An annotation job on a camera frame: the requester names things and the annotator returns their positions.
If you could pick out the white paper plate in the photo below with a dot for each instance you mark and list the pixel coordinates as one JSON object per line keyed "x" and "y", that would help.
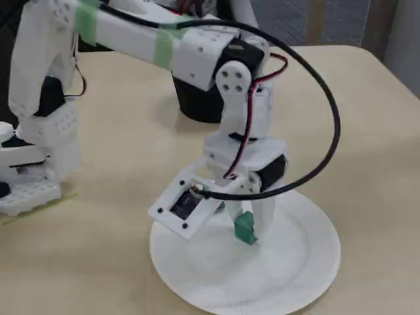
{"x": 246, "y": 285}

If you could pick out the black pot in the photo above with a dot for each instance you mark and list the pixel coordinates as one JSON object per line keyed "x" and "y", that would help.
{"x": 197, "y": 108}

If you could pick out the yellow-green tape strip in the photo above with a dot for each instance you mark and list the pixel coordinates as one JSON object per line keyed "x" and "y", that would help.
{"x": 67, "y": 197}

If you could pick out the person in dark jacket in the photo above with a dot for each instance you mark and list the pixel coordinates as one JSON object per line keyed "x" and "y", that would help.
{"x": 190, "y": 6}

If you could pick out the black clamp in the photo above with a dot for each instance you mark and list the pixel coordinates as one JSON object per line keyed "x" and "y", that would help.
{"x": 3, "y": 190}

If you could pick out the white perforated base plate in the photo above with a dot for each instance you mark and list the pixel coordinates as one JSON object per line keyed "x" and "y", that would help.
{"x": 33, "y": 193}

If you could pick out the light wooden post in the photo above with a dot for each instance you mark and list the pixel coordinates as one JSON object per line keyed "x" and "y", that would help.
{"x": 316, "y": 19}

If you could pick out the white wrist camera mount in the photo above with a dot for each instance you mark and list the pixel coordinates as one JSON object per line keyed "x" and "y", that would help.
{"x": 164, "y": 210}

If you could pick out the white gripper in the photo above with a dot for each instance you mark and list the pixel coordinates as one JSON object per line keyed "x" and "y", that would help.
{"x": 262, "y": 163}

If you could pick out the white curved plastic part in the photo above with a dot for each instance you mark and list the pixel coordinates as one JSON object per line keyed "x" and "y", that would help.
{"x": 244, "y": 13}

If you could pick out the green tape band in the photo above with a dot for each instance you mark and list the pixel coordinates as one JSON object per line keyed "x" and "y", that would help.
{"x": 86, "y": 23}
{"x": 164, "y": 49}

